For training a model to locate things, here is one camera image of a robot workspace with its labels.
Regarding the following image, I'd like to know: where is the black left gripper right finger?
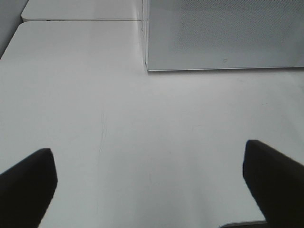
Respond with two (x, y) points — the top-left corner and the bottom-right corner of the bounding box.
(243, 140), (304, 228)

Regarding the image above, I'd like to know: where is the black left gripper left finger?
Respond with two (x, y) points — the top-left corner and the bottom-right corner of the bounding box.
(0, 148), (58, 228)

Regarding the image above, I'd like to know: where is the white microwave door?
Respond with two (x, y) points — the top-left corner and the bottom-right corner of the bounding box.
(142, 0), (304, 71)

